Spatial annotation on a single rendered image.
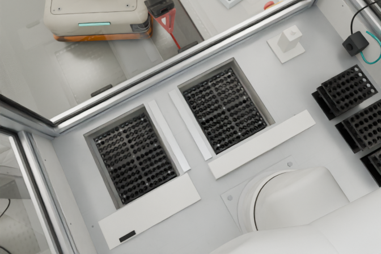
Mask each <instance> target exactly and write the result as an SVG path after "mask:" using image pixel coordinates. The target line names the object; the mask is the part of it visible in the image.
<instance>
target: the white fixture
mask: <svg viewBox="0 0 381 254"><path fill-rule="evenodd" d="M301 37H302V33H301V32H300V30H299V29H298V28H297V26H296V25H294V26H292V27H290V28H288V29H286V30H284V31H283V32H282V33H280V34H278V35H277V36H275V37H273V38H271V39H269V40H267V41H266V42H267V43H268V45H269V46H270V48H271V49H272V51H273V52H274V54H275V55H276V56H277V58H278V59H279V61H280V62H281V64H283V63H285V62H287V61H289V60H291V59H293V58H294V57H296V56H298V55H300V54H302V53H304V52H305V50H304V48H303V47H302V46H301V44H300V43H299V40H300V38H301Z"/></svg>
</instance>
